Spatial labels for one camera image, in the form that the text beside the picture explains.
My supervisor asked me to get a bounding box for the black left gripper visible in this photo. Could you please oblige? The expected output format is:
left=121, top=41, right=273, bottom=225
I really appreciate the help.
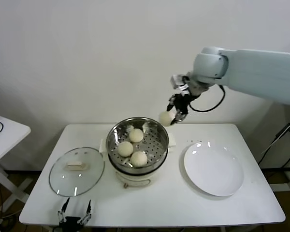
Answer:
left=57, top=197, right=93, bottom=232

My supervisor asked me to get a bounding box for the white round plate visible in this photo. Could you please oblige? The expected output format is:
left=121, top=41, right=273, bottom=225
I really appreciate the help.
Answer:
left=183, top=142, right=245, bottom=197

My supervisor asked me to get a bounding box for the white steamed baozi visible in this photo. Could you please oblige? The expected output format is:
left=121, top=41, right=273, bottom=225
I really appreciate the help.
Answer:
left=117, top=141, right=134, bottom=157
left=130, top=151, right=148, bottom=168
left=159, top=110, right=177, bottom=127
left=129, top=128, right=144, bottom=143

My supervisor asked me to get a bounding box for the white side table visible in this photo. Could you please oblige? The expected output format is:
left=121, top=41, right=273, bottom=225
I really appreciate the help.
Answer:
left=0, top=113, right=31, bottom=215

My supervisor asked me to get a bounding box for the round glass lid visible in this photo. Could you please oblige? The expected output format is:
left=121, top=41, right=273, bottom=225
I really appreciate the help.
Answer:
left=48, top=147, right=105, bottom=198

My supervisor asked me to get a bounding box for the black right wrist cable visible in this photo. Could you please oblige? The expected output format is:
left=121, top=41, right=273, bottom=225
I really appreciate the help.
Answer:
left=189, top=84, right=227, bottom=113

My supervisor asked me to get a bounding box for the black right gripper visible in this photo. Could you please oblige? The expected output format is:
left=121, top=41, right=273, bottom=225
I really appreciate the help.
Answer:
left=166, top=90, right=194, bottom=125

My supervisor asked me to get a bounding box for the stainless steel steamer basket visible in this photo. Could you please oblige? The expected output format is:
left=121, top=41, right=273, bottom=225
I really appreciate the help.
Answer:
left=105, top=117, right=169, bottom=175

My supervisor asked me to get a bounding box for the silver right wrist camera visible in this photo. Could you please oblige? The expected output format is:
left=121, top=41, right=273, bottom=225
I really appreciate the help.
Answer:
left=170, top=75, right=188, bottom=91

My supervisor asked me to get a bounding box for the black power cable with adapter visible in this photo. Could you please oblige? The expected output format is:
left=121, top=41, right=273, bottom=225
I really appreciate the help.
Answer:
left=257, top=122, right=290, bottom=170

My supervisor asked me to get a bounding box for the steel steamer pot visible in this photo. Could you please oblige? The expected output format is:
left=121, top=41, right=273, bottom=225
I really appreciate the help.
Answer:
left=99, top=132, right=177, bottom=189

